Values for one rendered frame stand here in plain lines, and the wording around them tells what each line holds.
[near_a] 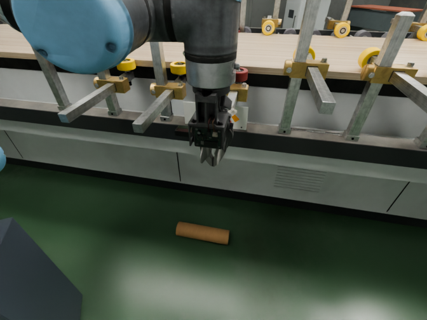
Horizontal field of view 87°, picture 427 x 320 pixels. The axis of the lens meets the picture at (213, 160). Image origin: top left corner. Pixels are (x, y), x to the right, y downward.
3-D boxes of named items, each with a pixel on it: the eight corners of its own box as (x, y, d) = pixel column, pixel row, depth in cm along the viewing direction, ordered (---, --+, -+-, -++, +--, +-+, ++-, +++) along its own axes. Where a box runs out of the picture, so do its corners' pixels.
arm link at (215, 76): (192, 49, 43) (243, 51, 41) (194, 75, 46) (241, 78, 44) (177, 61, 36) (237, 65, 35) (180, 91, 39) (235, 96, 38)
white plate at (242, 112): (246, 130, 91) (248, 107, 85) (184, 124, 95) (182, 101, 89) (246, 129, 91) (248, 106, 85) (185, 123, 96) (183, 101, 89)
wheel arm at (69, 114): (70, 125, 71) (65, 113, 69) (61, 124, 72) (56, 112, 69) (135, 80, 105) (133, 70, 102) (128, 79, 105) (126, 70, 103)
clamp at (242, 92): (246, 102, 84) (247, 89, 81) (211, 99, 86) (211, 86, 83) (247, 96, 88) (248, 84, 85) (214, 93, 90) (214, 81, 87)
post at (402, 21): (349, 155, 89) (417, 12, 60) (339, 154, 90) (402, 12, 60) (347, 150, 92) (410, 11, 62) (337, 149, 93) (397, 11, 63)
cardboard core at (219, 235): (227, 239, 121) (175, 230, 126) (227, 247, 126) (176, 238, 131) (229, 227, 127) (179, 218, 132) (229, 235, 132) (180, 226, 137)
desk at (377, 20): (359, 37, 603) (371, 4, 557) (408, 49, 501) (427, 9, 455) (338, 39, 584) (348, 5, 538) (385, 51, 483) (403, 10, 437)
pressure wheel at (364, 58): (384, 45, 80) (359, 57, 84) (388, 66, 84) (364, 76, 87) (379, 42, 85) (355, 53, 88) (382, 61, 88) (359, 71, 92)
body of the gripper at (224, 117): (188, 148, 46) (183, 91, 38) (198, 127, 53) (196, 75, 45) (225, 153, 45) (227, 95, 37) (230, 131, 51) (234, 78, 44)
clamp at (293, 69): (325, 80, 73) (330, 65, 70) (283, 78, 75) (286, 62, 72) (322, 75, 78) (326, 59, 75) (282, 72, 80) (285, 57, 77)
